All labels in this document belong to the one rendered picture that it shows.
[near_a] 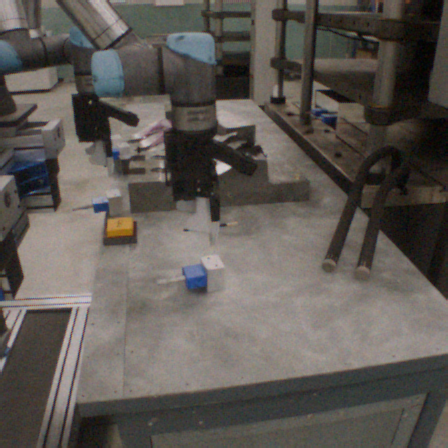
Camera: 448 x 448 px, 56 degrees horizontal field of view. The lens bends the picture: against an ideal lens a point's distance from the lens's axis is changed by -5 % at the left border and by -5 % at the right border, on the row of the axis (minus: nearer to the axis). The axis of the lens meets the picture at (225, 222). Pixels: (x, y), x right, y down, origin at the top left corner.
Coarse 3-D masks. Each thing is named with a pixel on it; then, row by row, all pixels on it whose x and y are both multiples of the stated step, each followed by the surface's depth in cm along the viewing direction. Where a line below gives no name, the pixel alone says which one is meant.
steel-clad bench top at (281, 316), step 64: (128, 128) 194; (256, 128) 192; (320, 192) 131; (128, 256) 99; (192, 256) 99; (256, 256) 99; (320, 256) 99; (384, 256) 99; (128, 320) 79; (192, 320) 80; (256, 320) 80; (320, 320) 79; (384, 320) 79; (128, 384) 66; (192, 384) 66
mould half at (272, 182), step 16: (240, 144) 128; (160, 160) 130; (256, 160) 117; (272, 160) 138; (288, 160) 138; (144, 176) 118; (160, 176) 118; (224, 176) 117; (240, 176) 118; (256, 176) 119; (272, 176) 126; (288, 176) 126; (304, 176) 126; (128, 192) 115; (144, 192) 116; (160, 192) 117; (224, 192) 120; (240, 192) 120; (256, 192) 121; (272, 192) 122; (288, 192) 123; (304, 192) 124; (144, 208) 118; (160, 208) 119
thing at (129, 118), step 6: (102, 102) 104; (96, 108) 104; (102, 108) 104; (108, 108) 105; (114, 108) 105; (120, 108) 109; (108, 114) 105; (114, 114) 106; (120, 114) 106; (126, 114) 107; (132, 114) 109; (120, 120) 107; (126, 120) 108; (132, 120) 108; (138, 120) 109
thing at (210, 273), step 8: (208, 256) 89; (216, 256) 89; (200, 264) 89; (208, 264) 86; (216, 264) 86; (184, 272) 86; (192, 272) 86; (200, 272) 86; (208, 272) 85; (216, 272) 86; (224, 272) 86; (160, 280) 85; (168, 280) 85; (176, 280) 86; (184, 280) 86; (192, 280) 85; (200, 280) 86; (208, 280) 86; (216, 280) 86; (224, 280) 87; (208, 288) 87; (216, 288) 87; (224, 288) 88
